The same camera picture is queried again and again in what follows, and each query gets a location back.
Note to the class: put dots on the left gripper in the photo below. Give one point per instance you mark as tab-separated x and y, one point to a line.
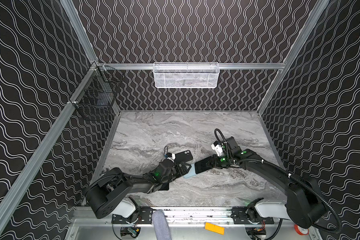
176	169

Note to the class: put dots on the black phone case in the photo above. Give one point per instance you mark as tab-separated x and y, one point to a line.
184	156

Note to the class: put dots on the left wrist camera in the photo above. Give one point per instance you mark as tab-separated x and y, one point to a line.
170	156

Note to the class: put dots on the red tape roll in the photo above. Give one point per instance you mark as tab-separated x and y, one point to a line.
301	231

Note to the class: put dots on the yellow card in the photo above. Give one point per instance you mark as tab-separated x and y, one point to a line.
214	228

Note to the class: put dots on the black phone screen up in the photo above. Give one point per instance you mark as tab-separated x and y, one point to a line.
164	187

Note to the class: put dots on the light teal phone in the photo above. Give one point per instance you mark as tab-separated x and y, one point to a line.
191	173

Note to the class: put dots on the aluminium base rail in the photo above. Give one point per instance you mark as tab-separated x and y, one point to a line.
176	217

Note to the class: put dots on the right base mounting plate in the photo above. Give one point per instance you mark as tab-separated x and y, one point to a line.
249	216

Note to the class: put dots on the white mesh basket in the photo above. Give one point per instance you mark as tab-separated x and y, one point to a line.
182	75

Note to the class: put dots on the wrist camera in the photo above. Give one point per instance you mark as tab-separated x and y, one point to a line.
170	156
220	148

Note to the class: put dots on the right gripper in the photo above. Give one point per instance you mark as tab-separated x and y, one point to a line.
209	162

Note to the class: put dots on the base mounting plate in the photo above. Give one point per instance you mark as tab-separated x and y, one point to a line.
132	216
249	216

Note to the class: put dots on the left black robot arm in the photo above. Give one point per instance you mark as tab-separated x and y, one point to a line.
106	193

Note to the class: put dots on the blue phone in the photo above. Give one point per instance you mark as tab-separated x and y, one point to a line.
203	165

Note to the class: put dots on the black wire basket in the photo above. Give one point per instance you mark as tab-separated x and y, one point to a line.
97	102

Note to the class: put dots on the grey cloth roll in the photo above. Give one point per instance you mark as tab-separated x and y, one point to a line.
161	226

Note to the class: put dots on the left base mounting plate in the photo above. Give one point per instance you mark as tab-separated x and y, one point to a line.
132	216

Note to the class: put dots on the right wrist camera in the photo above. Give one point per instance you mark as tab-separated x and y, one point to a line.
220	148

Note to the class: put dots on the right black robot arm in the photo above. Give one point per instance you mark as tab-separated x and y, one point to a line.
305	203

